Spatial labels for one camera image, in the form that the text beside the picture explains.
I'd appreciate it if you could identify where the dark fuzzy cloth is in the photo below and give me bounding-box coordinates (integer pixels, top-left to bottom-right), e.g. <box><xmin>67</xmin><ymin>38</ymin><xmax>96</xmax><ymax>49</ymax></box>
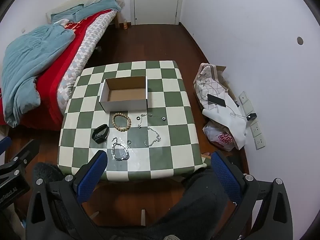
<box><xmin>32</xmin><ymin>162</ymin><xmax>65</xmax><ymax>188</ymax></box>

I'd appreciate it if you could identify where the large teal blanket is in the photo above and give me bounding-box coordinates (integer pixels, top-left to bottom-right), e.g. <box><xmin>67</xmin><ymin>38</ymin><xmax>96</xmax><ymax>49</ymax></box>
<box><xmin>1</xmin><ymin>25</ymin><xmax>75</xmax><ymax>128</ymax></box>

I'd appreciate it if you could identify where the green white checkered table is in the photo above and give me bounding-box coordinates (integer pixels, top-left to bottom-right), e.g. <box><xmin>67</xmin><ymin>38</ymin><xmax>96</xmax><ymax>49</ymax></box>
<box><xmin>57</xmin><ymin>60</ymin><xmax>209</xmax><ymax>182</ymax></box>

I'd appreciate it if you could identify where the white red plastic bag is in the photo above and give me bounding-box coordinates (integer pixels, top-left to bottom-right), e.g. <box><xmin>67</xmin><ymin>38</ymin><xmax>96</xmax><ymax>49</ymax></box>
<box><xmin>203</xmin><ymin>121</ymin><xmax>235</xmax><ymax>152</ymax></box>

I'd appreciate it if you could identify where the teal pillow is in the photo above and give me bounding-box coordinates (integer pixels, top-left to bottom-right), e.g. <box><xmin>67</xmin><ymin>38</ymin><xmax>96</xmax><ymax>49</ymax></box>
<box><xmin>51</xmin><ymin>4</ymin><xmax>84</xmax><ymax>24</ymax></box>

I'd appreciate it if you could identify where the white quilted bag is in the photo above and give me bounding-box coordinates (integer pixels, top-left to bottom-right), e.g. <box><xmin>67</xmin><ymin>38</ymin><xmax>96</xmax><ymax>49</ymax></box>
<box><xmin>193</xmin><ymin>63</ymin><xmax>229</xmax><ymax>105</ymax></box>

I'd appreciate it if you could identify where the white door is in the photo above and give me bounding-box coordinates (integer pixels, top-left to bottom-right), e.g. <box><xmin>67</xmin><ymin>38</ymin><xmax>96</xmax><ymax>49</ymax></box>
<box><xmin>130</xmin><ymin>0</ymin><xmax>184</xmax><ymax>26</ymax></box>

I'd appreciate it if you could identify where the wooden bead bracelet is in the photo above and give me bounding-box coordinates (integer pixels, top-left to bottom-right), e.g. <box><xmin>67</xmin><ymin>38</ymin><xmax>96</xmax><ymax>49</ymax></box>
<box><xmin>112</xmin><ymin>112</ymin><xmax>132</xmax><ymax>131</ymax></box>

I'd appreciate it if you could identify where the beige bed headboard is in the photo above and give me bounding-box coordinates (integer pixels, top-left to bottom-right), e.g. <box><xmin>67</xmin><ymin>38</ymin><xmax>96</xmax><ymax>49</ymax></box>
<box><xmin>46</xmin><ymin>0</ymin><xmax>125</xmax><ymax>28</ymax></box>

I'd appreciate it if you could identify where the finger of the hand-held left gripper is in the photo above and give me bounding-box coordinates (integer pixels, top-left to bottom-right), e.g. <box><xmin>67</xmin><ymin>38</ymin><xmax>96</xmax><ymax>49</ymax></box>
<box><xmin>0</xmin><ymin>137</ymin><xmax>12</xmax><ymax>155</ymax></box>
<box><xmin>0</xmin><ymin>139</ymin><xmax>41</xmax><ymax>180</ymax></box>

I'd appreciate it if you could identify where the white wall socket strip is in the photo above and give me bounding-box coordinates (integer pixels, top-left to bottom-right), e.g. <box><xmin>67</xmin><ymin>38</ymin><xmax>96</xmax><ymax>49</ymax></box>
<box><xmin>239</xmin><ymin>91</ymin><xmax>266</xmax><ymax>150</ymax></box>

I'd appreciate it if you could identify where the black fitness band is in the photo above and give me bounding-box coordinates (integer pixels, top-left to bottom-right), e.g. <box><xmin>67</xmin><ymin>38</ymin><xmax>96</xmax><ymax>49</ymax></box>
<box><xmin>92</xmin><ymin>124</ymin><xmax>109</xmax><ymax>144</ymax></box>

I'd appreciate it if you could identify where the white cardboard box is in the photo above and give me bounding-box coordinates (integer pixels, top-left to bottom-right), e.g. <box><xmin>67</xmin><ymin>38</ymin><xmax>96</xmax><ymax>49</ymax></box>
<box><xmin>99</xmin><ymin>76</ymin><xmax>148</xmax><ymax>112</ymax></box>

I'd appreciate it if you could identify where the white charging cable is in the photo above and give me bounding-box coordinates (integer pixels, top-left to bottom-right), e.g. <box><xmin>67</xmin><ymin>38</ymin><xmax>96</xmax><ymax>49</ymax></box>
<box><xmin>207</xmin><ymin>77</ymin><xmax>250</xmax><ymax>118</ymax></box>

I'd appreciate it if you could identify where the grey checkered mattress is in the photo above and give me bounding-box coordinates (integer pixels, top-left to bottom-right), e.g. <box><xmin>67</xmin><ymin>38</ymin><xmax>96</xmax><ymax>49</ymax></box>
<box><xmin>57</xmin><ymin>11</ymin><xmax>118</xmax><ymax>117</ymax></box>

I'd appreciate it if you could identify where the thin silver chain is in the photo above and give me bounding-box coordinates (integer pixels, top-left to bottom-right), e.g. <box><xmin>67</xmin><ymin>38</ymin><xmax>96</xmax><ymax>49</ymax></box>
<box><xmin>144</xmin><ymin>127</ymin><xmax>161</xmax><ymax>147</ymax></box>

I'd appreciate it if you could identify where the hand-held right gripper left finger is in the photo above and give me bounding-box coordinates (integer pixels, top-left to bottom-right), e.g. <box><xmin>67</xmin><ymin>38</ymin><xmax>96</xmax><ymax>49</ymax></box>
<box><xmin>26</xmin><ymin>150</ymin><xmax>108</xmax><ymax>240</ymax></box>

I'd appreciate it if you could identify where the small teal blanket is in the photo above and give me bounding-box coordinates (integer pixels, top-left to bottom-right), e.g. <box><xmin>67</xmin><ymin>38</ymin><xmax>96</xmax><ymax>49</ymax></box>
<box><xmin>75</xmin><ymin>0</ymin><xmax>120</xmax><ymax>22</ymax></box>

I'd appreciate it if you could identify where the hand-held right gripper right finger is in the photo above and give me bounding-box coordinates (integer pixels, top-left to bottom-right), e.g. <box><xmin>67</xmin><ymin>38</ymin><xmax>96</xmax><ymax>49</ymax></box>
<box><xmin>211</xmin><ymin>151</ymin><xmax>293</xmax><ymax>240</ymax></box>

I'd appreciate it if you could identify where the black smartphone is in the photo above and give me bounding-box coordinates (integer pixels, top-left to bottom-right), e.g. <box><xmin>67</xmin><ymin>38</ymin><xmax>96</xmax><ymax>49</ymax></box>
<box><xmin>207</xmin><ymin>94</ymin><xmax>227</xmax><ymax>107</ymax></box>

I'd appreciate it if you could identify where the silver bead bracelet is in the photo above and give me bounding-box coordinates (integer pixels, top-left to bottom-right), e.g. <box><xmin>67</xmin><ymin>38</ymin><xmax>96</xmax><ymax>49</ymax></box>
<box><xmin>111</xmin><ymin>137</ymin><xmax>130</xmax><ymax>162</ymax></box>

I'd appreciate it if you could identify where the silver necklace with round pendant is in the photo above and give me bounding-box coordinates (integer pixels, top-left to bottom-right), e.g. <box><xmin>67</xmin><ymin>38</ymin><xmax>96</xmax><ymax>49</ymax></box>
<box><xmin>137</xmin><ymin>114</ymin><xmax>167</xmax><ymax>129</ymax></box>

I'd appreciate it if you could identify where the bed with blue blanket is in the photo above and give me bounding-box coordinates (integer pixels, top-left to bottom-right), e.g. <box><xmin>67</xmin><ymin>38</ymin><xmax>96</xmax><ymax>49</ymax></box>
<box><xmin>0</xmin><ymin>9</ymin><xmax>118</xmax><ymax>130</ymax></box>

